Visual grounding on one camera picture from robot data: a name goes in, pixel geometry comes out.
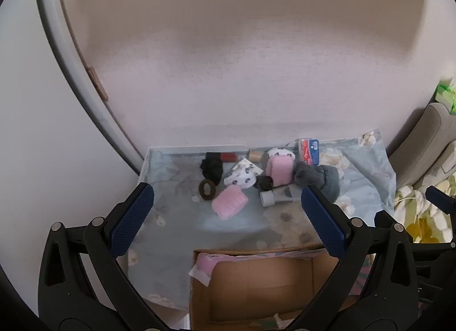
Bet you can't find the beige sofa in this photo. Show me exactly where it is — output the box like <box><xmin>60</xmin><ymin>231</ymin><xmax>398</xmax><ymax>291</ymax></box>
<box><xmin>386</xmin><ymin>103</ymin><xmax>456</xmax><ymax>189</ymax></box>

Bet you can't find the cardboard box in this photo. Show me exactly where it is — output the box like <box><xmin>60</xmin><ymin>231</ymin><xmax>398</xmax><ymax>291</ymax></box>
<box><xmin>188</xmin><ymin>243</ymin><xmax>374</xmax><ymax>331</ymax></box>

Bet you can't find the grey door frame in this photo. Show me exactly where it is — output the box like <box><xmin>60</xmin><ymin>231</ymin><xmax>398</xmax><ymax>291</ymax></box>
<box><xmin>34</xmin><ymin>0</ymin><xmax>146</xmax><ymax>175</ymax></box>

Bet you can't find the brown door hinge block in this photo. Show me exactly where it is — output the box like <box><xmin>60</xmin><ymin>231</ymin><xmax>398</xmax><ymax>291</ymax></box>
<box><xmin>87</xmin><ymin>66</ymin><xmax>108</xmax><ymax>101</ymax></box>

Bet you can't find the red and black lipstick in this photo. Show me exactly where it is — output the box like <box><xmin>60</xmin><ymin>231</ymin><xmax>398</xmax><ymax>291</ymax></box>
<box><xmin>206</xmin><ymin>152</ymin><xmax>239</xmax><ymax>162</ymax></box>

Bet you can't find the yellow floral blanket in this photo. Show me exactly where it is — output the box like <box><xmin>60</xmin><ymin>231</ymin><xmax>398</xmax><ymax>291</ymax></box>
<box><xmin>392</xmin><ymin>167</ymin><xmax>456</xmax><ymax>244</ymax></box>

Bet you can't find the white and silver tube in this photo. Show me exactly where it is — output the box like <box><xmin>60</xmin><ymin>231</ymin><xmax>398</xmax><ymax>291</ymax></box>
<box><xmin>259</xmin><ymin>185</ymin><xmax>303</xmax><ymax>208</ymax></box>

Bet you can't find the floral tablecloth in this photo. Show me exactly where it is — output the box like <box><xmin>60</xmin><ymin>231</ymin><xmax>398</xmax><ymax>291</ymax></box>
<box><xmin>126</xmin><ymin>129</ymin><xmax>398</xmax><ymax>312</ymax></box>

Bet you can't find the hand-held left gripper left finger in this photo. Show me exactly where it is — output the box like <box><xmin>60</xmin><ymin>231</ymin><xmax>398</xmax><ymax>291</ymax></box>
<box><xmin>37</xmin><ymin>182</ymin><xmax>168</xmax><ymax>331</ymax></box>

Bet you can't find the pink fluffy sock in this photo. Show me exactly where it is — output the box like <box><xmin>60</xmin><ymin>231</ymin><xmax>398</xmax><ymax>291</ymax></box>
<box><xmin>265</xmin><ymin>156</ymin><xmax>294</xmax><ymax>186</ymax></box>
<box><xmin>211</xmin><ymin>186</ymin><xmax>249</xmax><ymax>220</ymax></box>

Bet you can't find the grey fluffy sock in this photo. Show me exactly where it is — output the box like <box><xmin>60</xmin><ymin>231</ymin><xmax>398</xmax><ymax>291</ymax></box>
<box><xmin>293</xmin><ymin>162</ymin><xmax>341</xmax><ymax>201</ymax></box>

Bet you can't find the black sock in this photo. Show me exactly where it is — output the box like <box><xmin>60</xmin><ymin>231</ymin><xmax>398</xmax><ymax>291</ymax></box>
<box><xmin>199</xmin><ymin>153</ymin><xmax>224</xmax><ymax>184</ymax></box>

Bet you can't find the green packet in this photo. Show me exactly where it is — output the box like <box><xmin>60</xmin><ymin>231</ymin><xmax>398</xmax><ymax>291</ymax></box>
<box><xmin>435</xmin><ymin>80</ymin><xmax>456</xmax><ymax>115</ymax></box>

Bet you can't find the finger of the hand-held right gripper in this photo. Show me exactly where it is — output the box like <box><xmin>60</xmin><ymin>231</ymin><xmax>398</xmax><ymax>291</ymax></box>
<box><xmin>375</xmin><ymin>210</ymin><xmax>407</xmax><ymax>232</ymax></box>
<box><xmin>426</xmin><ymin>185</ymin><xmax>456</xmax><ymax>215</ymax></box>

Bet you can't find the brown hair tie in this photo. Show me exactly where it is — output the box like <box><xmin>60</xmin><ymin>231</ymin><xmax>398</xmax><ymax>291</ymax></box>
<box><xmin>198</xmin><ymin>179</ymin><xmax>218</xmax><ymax>203</ymax></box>

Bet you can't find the blue and red packet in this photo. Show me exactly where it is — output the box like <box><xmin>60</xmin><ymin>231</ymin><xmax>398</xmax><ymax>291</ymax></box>
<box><xmin>297</xmin><ymin>138</ymin><xmax>320</xmax><ymax>166</ymax></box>

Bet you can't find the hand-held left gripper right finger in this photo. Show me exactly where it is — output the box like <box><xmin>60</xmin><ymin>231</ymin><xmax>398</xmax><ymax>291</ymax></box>
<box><xmin>285</xmin><ymin>185</ymin><xmax>419</xmax><ymax>331</ymax></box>

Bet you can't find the white patterned sock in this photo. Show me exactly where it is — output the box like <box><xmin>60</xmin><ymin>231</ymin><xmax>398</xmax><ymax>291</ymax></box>
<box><xmin>224</xmin><ymin>165</ymin><xmax>258</xmax><ymax>190</ymax></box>
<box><xmin>267</xmin><ymin>147</ymin><xmax>296</xmax><ymax>161</ymax></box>

